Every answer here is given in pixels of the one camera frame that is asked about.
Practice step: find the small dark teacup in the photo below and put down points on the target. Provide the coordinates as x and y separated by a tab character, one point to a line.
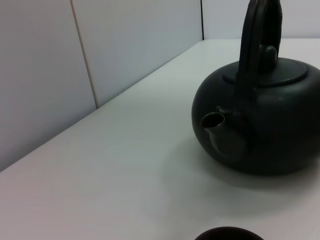
226	235

